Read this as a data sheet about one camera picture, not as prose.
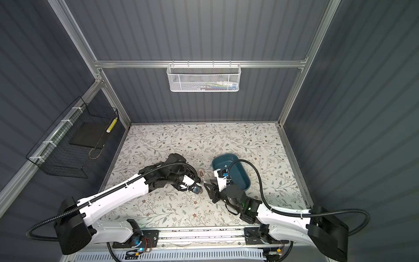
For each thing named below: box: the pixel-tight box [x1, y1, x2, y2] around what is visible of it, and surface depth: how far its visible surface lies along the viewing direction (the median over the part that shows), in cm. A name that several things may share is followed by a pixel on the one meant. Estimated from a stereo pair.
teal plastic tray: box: [212, 153, 251, 192], surface depth 96 cm
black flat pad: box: [69, 122, 111, 150], surface depth 80 cm
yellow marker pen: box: [105, 116, 118, 133], surface depth 83 cm
